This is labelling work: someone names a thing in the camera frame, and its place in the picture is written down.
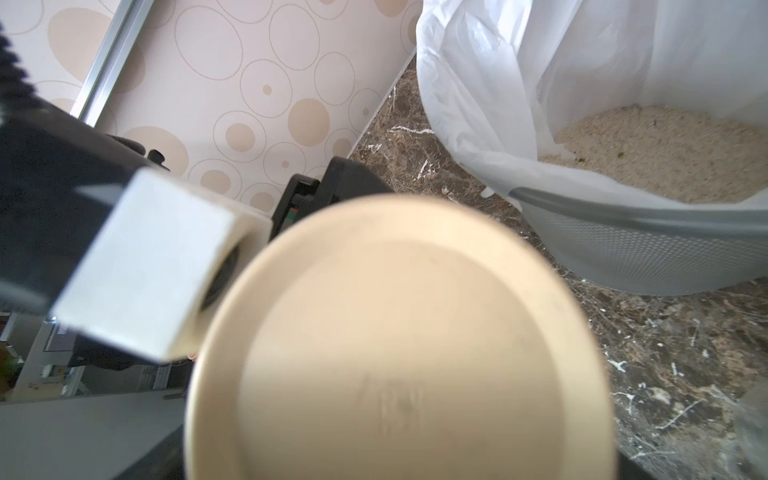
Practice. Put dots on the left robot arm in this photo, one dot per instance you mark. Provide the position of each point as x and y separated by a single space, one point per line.
61 179

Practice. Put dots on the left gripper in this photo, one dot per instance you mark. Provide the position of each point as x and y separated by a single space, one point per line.
343 180

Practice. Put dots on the metal trash bucket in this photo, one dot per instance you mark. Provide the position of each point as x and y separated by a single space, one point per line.
646 251

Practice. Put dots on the glass rice jar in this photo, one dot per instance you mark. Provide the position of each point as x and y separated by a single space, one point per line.
750 424
396 342

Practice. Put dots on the white plastic bin liner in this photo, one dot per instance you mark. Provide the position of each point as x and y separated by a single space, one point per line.
499 79

